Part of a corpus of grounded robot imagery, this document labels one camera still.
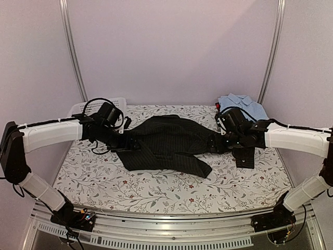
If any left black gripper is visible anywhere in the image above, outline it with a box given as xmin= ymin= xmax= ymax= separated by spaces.
xmin=98 ymin=124 xmax=142 ymax=153

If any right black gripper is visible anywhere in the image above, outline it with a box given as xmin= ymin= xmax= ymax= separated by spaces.
xmin=208 ymin=132 xmax=245 ymax=153

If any black pinstriped long sleeve shirt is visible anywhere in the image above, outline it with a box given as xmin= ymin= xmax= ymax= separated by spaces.
xmin=114 ymin=114 xmax=255 ymax=179

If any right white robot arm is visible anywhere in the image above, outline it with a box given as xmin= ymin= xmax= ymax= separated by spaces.
xmin=209 ymin=107 xmax=332 ymax=227

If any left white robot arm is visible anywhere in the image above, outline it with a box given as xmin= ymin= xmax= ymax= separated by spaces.
xmin=1 ymin=98 xmax=140 ymax=226

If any red black plaid folded shirt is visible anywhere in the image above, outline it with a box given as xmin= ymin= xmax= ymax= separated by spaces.
xmin=215 ymin=103 xmax=221 ymax=110

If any white plastic basket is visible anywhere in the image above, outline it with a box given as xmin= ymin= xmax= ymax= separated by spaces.
xmin=69 ymin=96 xmax=127 ymax=118

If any light blue folded shirt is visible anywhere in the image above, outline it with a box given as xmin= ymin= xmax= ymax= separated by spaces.
xmin=217 ymin=93 xmax=268 ymax=121

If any floral patterned table mat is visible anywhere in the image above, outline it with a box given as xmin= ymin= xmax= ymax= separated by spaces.
xmin=51 ymin=104 xmax=294 ymax=215

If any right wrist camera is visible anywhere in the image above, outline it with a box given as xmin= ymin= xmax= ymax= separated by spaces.
xmin=215 ymin=114 xmax=226 ymax=135

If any aluminium front rail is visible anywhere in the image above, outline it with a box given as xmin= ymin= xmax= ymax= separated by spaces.
xmin=22 ymin=203 xmax=328 ymax=249

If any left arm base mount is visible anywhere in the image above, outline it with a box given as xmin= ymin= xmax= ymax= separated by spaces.
xmin=50 ymin=206 xmax=96 ymax=232

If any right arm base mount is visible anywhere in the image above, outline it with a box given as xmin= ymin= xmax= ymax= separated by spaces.
xmin=251 ymin=208 xmax=296 ymax=232

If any left aluminium frame post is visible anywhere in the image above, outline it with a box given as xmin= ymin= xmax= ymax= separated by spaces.
xmin=59 ymin=0 xmax=88 ymax=102

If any aluminium frame post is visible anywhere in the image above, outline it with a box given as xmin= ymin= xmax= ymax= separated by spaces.
xmin=257 ymin=0 xmax=286 ymax=105
xmin=59 ymin=0 xmax=88 ymax=102

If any right aluminium frame post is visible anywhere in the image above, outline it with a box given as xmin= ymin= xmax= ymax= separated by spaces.
xmin=257 ymin=0 xmax=286 ymax=105

